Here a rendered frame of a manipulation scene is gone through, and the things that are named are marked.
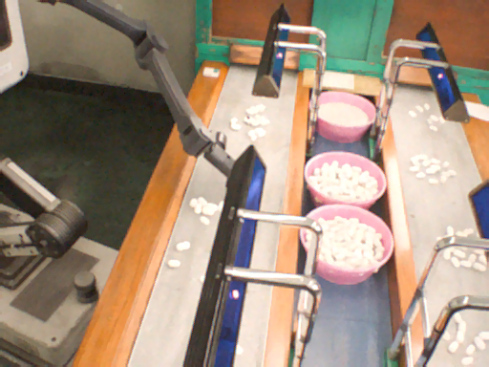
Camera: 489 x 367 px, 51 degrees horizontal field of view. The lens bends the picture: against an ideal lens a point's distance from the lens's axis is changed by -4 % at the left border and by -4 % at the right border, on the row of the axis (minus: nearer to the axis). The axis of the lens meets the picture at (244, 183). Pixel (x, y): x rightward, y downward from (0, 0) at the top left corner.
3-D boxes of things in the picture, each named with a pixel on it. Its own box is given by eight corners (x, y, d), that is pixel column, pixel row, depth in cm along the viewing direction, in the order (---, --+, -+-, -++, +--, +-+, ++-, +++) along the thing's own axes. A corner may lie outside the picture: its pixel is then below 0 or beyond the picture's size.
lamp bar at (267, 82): (251, 96, 153) (252, 74, 149) (270, 19, 202) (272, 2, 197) (278, 99, 153) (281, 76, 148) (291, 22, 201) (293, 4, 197)
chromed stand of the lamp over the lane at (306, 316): (210, 406, 116) (213, 276, 88) (224, 335, 132) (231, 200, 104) (293, 418, 115) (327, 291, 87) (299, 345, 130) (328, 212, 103)
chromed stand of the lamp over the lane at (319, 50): (258, 159, 192) (268, 43, 164) (264, 129, 207) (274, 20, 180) (310, 164, 190) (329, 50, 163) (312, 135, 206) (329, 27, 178)
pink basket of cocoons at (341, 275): (293, 287, 146) (297, 263, 140) (298, 222, 166) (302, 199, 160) (389, 298, 144) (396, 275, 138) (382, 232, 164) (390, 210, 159)
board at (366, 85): (302, 86, 218) (303, 84, 217) (304, 71, 230) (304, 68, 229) (381, 97, 216) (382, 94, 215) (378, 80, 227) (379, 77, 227)
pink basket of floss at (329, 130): (337, 155, 197) (341, 133, 191) (292, 121, 213) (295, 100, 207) (386, 135, 209) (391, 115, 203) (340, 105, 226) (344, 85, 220)
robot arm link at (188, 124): (130, 53, 171) (151, 30, 166) (142, 57, 176) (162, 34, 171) (182, 157, 155) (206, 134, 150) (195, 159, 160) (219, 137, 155)
